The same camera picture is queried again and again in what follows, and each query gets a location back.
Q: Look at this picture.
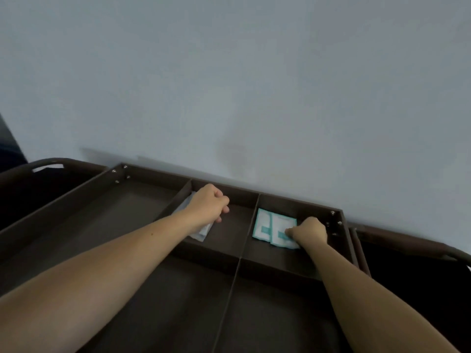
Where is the person's right forearm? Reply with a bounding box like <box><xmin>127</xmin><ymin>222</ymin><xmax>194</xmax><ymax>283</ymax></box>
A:
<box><xmin>307</xmin><ymin>240</ymin><xmax>461</xmax><ymax>353</ymax></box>

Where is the person's left forearm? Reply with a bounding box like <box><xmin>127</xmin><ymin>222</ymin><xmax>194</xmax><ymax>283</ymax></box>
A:
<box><xmin>0</xmin><ymin>211</ymin><xmax>201</xmax><ymax>353</ymax></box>

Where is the person's right hand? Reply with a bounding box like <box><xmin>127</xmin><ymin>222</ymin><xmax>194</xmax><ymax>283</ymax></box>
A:
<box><xmin>285</xmin><ymin>216</ymin><xmax>329</xmax><ymax>251</ymax></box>

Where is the person's left hand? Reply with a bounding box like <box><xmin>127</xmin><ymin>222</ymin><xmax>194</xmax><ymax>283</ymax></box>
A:
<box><xmin>183</xmin><ymin>183</ymin><xmax>231</xmax><ymax>236</ymax></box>

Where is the brown housekeeping cart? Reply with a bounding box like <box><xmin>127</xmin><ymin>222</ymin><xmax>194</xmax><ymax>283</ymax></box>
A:
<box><xmin>0</xmin><ymin>157</ymin><xmax>471</xmax><ymax>353</ymax></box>

